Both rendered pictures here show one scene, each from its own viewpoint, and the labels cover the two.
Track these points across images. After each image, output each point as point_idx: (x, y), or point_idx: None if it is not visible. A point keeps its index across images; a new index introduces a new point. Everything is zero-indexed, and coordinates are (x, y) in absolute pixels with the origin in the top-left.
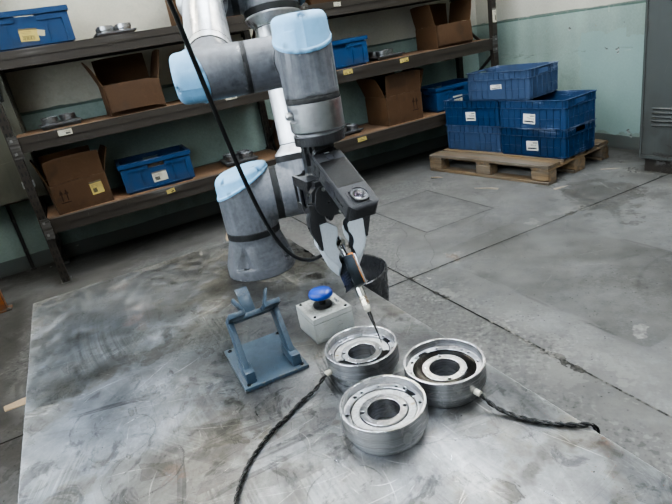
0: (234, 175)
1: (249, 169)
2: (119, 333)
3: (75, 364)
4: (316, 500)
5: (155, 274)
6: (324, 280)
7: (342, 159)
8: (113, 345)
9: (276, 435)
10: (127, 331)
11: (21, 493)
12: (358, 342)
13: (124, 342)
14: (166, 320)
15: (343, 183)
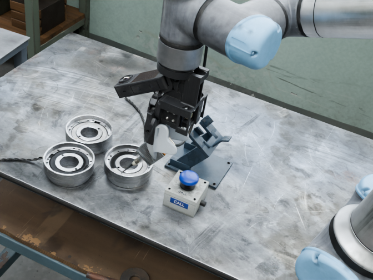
0: (372, 175)
1: (368, 183)
2: (337, 164)
3: (319, 138)
4: (99, 110)
5: None
6: (250, 263)
7: (153, 76)
8: (321, 154)
9: (142, 128)
10: (334, 166)
11: (225, 87)
12: (136, 169)
13: (318, 158)
14: (323, 183)
15: (140, 75)
